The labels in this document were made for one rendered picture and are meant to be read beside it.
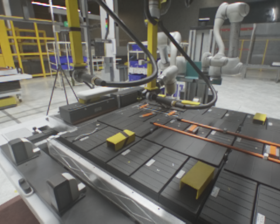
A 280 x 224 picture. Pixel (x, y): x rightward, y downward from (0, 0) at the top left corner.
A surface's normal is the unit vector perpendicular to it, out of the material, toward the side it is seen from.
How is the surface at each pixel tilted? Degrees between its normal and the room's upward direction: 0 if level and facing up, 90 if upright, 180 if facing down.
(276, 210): 0
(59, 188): 90
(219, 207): 0
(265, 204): 0
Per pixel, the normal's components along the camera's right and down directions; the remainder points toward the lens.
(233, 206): 0.00, -0.94
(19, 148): 0.79, 0.22
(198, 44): -0.47, 0.31
